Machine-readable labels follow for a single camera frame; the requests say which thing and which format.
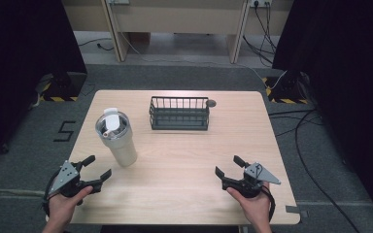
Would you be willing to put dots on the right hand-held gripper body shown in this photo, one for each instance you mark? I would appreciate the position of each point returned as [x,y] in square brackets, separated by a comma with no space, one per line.
[251,183]

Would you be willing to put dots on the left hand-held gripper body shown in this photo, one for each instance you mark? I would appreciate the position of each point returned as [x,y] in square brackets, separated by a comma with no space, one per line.
[65,177]

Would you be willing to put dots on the cream tumbler with clear lid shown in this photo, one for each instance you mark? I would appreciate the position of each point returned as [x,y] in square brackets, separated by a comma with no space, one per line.
[118,142]

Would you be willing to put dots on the person's right hand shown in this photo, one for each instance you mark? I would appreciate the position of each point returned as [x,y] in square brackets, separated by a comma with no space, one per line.
[255,207]

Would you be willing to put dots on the person's left hand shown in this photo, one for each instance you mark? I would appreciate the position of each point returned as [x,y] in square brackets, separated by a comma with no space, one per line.
[61,208]

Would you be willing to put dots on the grey tape patch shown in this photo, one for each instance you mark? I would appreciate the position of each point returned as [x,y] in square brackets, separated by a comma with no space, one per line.
[296,210]

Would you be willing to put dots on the grey round table grommet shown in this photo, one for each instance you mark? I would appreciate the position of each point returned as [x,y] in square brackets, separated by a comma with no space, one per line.
[211,103]

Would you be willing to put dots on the black stand base striped tape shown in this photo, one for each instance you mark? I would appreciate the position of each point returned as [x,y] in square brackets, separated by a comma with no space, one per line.
[286,90]
[64,89]

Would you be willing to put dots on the black curtain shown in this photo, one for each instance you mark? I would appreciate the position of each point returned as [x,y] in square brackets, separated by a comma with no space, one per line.
[346,81]
[19,64]

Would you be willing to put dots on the beige background desk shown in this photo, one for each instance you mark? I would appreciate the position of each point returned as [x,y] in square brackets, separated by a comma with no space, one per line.
[178,16]

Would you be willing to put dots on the white power strip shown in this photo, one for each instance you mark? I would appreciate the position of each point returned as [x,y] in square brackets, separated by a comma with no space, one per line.
[261,2]

